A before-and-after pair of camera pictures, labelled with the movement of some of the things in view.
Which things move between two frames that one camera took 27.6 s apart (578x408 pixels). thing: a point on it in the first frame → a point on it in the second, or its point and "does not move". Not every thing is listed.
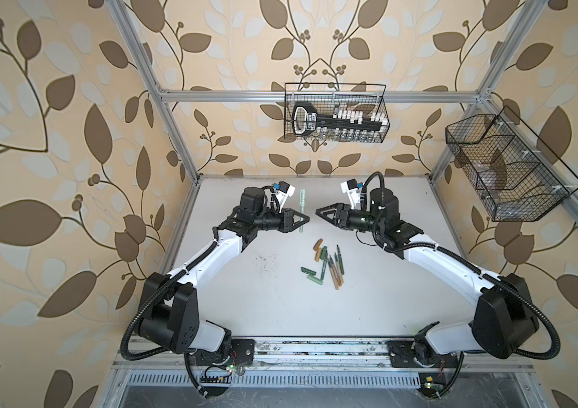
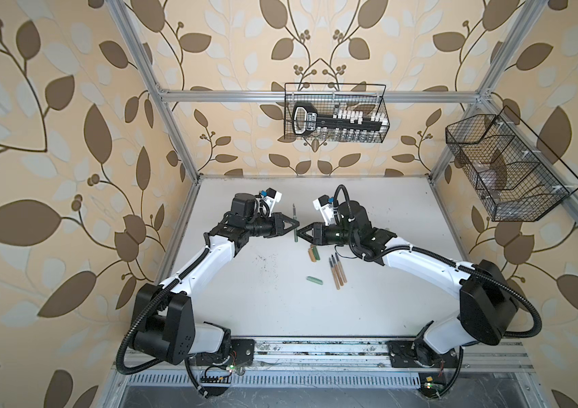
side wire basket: (517, 177) does not move
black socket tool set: (344, 123) does not move
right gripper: (341, 212) → (318, 231)
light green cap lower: (315, 280) does not move
